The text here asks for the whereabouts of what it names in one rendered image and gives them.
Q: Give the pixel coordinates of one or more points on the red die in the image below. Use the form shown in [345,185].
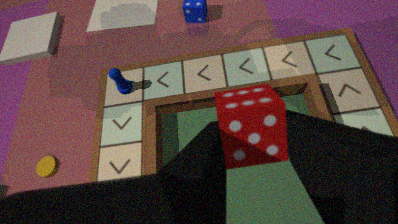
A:
[252,123]

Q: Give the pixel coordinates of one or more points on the blue pawn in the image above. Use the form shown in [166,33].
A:
[124,86]

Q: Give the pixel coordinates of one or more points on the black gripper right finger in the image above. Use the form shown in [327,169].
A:
[350,174]

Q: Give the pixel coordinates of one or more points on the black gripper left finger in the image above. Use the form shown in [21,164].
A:
[190,189]

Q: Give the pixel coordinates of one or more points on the yellow round disc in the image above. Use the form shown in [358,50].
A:
[47,166]

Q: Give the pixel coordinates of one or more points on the blue die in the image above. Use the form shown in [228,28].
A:
[195,11]

